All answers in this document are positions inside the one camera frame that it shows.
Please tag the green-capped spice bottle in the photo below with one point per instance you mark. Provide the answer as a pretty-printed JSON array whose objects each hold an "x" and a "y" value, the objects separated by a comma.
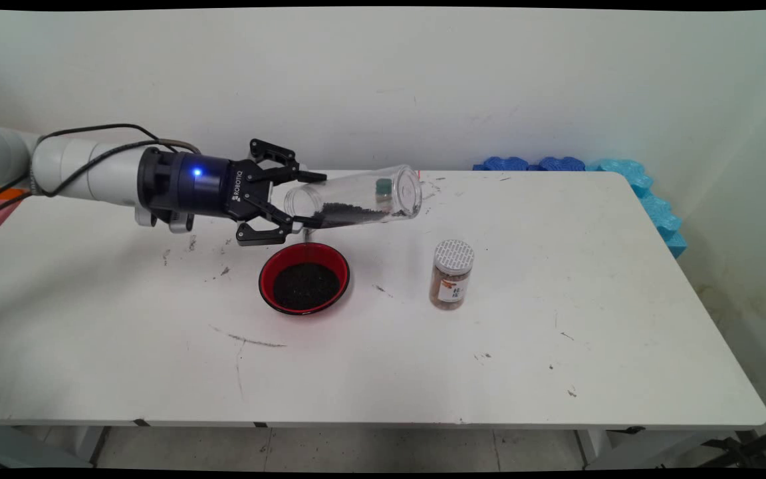
[{"x": 383, "y": 187}]

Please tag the light blue foam block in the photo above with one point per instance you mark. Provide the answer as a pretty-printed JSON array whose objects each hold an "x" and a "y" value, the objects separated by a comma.
[{"x": 649, "y": 199}]

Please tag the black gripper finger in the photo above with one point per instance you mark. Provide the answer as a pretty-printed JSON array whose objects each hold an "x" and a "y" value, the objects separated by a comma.
[
  {"x": 280, "y": 159},
  {"x": 263, "y": 234}
]

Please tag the white-lidded jar of brown sticks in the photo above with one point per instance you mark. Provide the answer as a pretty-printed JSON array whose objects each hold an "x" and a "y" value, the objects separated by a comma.
[{"x": 452, "y": 279}]

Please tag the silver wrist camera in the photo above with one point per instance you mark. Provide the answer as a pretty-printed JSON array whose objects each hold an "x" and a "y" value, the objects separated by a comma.
[{"x": 182, "y": 223}]

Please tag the red bowl with black rim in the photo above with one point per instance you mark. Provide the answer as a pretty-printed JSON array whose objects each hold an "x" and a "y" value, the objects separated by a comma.
[{"x": 303, "y": 253}]

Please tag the black metal bar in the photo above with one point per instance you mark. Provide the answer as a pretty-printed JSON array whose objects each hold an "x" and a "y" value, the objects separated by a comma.
[{"x": 749, "y": 444}]

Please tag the clear plastic jar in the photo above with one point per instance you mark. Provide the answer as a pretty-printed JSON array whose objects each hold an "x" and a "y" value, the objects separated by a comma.
[{"x": 350, "y": 189}]

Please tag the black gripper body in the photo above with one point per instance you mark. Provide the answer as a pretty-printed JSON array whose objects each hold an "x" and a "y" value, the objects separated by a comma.
[{"x": 190, "y": 186}]

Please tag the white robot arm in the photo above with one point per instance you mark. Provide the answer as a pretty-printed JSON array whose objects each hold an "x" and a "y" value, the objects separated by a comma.
[{"x": 84, "y": 169}]

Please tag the black granules heap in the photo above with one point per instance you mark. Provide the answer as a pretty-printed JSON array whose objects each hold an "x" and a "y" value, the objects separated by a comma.
[
  {"x": 350, "y": 214},
  {"x": 306, "y": 286}
]

